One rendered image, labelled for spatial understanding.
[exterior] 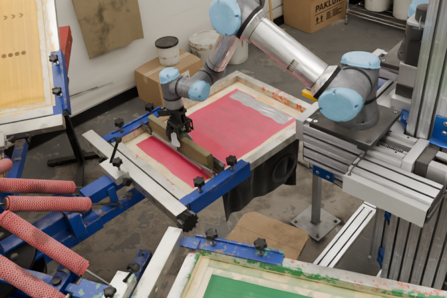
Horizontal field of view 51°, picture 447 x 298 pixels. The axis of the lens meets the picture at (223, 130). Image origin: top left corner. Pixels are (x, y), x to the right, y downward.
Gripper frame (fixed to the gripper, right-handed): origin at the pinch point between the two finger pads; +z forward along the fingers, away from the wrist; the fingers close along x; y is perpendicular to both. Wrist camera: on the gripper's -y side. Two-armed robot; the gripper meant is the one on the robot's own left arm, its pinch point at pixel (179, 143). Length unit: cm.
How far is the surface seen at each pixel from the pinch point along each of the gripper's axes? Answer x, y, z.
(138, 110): 72, -180, 101
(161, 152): -5.3, -7.5, 5.7
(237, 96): 45.6, -14.2, 5.4
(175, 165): -6.4, 4.1, 5.7
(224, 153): 12.7, 13.3, 5.8
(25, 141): -43, -69, 10
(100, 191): -38.8, 2.9, -2.3
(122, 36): 80, -193, 38
